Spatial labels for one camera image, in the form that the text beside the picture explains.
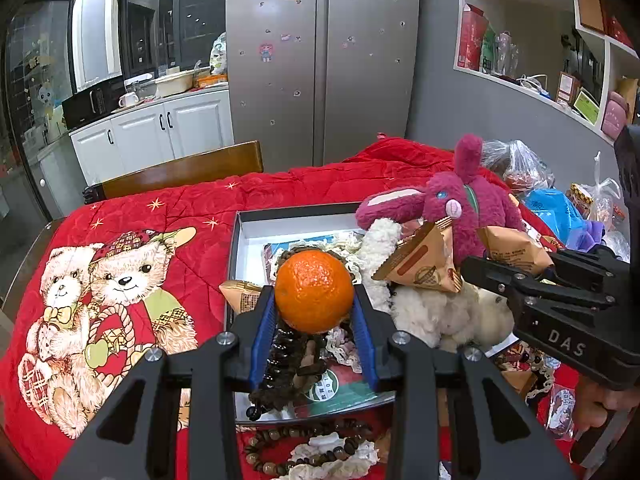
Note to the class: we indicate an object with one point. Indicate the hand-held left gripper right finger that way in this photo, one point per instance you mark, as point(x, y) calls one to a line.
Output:
point(365, 350)

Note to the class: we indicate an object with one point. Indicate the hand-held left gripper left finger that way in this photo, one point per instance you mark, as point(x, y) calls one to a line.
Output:
point(261, 340)

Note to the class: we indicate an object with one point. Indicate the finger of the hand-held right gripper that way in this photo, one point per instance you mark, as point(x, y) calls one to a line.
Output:
point(585, 265)
point(487, 272)

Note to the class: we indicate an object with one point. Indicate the tan triangular snack packet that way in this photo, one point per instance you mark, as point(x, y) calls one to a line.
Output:
point(420, 262)
point(515, 252)
point(242, 294)

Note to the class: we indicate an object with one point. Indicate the orange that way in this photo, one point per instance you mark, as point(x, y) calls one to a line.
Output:
point(314, 291)

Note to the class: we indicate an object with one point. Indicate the grey shallow box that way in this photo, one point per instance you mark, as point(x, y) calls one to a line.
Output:
point(250, 260)

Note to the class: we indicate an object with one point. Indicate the person's right hand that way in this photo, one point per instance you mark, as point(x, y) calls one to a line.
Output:
point(590, 407)

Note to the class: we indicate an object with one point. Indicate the pink lace scrunchie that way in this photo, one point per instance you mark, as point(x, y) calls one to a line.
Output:
point(342, 347)

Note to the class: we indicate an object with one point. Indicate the purple cloth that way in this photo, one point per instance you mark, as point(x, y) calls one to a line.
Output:
point(590, 235)

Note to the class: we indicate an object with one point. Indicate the red packet with green label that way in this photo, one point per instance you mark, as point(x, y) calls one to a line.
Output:
point(350, 385)

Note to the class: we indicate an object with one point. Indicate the white plush toy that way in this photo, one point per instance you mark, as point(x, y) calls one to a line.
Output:
point(450, 312)

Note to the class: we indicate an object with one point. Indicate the brown lace scrunchie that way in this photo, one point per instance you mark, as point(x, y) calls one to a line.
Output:
point(540, 377)

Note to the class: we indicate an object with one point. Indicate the blue plastic bag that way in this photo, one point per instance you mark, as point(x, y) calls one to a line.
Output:
point(550, 215)

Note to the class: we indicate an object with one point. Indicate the clear bag of snacks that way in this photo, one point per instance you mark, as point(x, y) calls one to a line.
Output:
point(597, 200)

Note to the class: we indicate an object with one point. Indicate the magenta plush toy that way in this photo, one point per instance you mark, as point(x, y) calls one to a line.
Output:
point(470, 195)

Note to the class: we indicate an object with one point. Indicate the teal and red packet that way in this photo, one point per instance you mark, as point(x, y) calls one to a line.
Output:
point(275, 260)

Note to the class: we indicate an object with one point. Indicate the clear plastic packet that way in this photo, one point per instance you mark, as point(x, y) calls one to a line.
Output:
point(560, 412)

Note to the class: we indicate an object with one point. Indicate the white lace scrunchie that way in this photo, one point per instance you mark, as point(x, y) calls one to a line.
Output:
point(325, 447)

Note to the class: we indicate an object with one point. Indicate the clear bag with red contents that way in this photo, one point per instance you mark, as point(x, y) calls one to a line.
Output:
point(530, 170)

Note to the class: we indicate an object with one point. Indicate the clear bag with brown contents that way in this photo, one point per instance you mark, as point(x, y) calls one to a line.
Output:
point(495, 152)

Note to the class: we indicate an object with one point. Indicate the red bear-print blanket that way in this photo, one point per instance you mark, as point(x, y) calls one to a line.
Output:
point(190, 240)

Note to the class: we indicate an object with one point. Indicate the pink container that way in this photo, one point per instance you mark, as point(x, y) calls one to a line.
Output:
point(615, 116)

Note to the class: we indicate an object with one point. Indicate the green card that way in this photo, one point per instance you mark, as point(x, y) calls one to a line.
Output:
point(586, 106)

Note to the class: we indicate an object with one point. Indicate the small framed certificate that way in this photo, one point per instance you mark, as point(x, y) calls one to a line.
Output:
point(568, 88)

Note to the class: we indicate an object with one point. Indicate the clear glass jars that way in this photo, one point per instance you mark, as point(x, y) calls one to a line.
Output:
point(507, 57)

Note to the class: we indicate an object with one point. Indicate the green carton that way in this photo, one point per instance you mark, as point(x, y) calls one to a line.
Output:
point(488, 52)

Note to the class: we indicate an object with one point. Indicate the white base cabinet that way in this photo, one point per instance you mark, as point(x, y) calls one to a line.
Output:
point(150, 135)

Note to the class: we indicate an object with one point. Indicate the red tin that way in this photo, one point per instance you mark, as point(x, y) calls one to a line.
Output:
point(619, 32)

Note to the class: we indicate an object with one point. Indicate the red carton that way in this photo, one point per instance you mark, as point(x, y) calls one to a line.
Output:
point(472, 37)

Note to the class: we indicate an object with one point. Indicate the brown box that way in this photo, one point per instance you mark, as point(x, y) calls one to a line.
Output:
point(589, 7)

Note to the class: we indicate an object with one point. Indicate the silver refrigerator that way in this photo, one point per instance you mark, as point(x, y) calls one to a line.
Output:
point(320, 70)

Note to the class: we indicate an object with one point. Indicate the orange package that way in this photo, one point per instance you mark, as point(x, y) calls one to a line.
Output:
point(212, 81)

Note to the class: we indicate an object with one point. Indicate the cream basin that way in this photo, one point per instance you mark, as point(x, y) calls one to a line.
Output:
point(175, 84)

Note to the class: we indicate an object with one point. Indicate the white mug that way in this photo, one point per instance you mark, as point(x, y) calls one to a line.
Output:
point(129, 99)

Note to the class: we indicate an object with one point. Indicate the doll fridge sticker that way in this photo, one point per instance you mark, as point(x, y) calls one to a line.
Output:
point(265, 52)

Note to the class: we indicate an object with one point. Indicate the printed snack bag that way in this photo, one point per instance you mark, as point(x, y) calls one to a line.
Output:
point(218, 55)

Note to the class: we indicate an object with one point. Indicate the black microwave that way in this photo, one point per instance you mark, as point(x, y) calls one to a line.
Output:
point(92, 102)

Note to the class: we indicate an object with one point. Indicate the glass sliding door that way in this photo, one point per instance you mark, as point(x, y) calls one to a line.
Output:
point(35, 110)

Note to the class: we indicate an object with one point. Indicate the white wall shelf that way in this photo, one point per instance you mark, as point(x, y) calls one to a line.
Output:
point(540, 35)

